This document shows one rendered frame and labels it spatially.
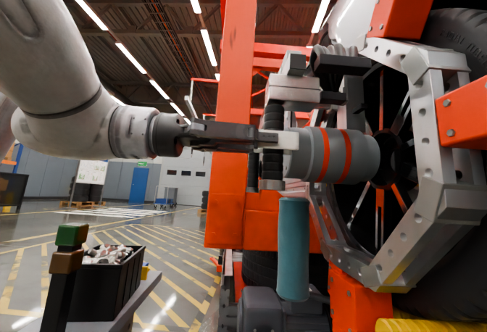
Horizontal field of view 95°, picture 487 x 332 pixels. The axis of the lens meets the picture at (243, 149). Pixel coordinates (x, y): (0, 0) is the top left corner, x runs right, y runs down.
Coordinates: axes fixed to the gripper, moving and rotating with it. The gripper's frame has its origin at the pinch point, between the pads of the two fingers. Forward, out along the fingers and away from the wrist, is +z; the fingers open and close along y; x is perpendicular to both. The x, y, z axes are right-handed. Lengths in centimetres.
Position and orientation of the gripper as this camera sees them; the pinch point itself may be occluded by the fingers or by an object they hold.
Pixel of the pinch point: (275, 143)
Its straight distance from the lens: 39.4
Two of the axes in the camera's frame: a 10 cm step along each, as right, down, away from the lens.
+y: 0.6, -2.0, -9.8
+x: 0.6, -9.8, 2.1
